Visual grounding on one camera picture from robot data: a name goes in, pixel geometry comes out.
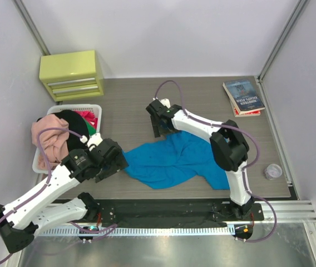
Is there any blue t shirt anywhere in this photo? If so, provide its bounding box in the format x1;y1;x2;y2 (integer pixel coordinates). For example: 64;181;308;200
124;131;229;190

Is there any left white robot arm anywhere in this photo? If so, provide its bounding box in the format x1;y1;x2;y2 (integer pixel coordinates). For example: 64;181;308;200
0;138;128;254

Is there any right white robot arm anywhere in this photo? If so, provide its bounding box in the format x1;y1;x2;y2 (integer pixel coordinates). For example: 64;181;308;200
146;98;254;219

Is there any black garment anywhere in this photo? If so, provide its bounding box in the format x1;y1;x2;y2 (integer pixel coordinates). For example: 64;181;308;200
35;110;89;151

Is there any pink garment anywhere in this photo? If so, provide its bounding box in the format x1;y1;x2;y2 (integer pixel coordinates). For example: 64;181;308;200
31;115;70;169

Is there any magenta garment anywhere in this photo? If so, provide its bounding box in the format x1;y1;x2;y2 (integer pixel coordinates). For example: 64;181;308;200
75;111;98;123

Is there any white laundry basket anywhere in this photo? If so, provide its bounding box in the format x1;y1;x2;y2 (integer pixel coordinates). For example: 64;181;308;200
32;103;102;174

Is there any yellow green drawer cabinet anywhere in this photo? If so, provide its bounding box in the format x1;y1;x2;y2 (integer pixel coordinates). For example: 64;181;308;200
39;50;104;102

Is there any blue paperback book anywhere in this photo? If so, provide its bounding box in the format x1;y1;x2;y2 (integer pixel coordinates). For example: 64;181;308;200
223;80;265;114

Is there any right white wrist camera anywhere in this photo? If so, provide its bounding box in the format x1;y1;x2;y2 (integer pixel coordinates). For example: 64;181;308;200
153;97;171;108

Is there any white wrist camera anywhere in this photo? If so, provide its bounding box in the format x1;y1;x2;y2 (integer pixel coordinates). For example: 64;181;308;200
153;97;171;108
80;132;103;151

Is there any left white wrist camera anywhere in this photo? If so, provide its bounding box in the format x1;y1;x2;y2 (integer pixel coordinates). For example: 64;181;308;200
80;132;103;151

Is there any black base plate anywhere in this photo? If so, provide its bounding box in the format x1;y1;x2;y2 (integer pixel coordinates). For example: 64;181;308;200
96;198;264;222

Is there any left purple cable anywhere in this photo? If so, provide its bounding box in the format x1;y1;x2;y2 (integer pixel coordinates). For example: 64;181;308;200
0;126;119;265

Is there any purple cable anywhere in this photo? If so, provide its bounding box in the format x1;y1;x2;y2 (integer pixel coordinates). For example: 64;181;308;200
153;80;278;244
0;126;119;265

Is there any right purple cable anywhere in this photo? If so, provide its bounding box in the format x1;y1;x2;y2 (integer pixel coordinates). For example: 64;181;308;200
153;80;278;244

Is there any slotted cable duct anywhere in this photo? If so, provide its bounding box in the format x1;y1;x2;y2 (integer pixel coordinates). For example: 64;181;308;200
40;224;235;238

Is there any aluminium frame rail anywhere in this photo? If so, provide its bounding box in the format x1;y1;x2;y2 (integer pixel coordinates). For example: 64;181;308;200
13;201;316;226

